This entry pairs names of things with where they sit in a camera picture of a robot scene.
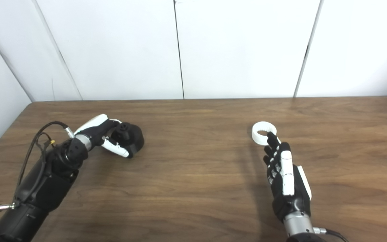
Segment white toothed plastic ring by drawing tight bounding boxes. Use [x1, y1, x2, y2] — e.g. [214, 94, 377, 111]
[251, 121, 278, 146]

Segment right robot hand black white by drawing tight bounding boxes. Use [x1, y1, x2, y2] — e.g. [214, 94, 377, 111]
[263, 132, 312, 223]

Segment round black plastic part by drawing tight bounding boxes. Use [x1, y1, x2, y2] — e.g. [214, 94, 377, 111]
[111, 123, 145, 157]

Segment thin left arm wires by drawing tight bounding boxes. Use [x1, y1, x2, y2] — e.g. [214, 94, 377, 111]
[35, 132, 57, 153]

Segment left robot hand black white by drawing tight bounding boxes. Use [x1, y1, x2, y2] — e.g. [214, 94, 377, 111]
[74, 114, 135, 158]

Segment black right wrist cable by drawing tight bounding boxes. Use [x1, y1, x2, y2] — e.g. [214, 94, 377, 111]
[314, 227, 350, 242]

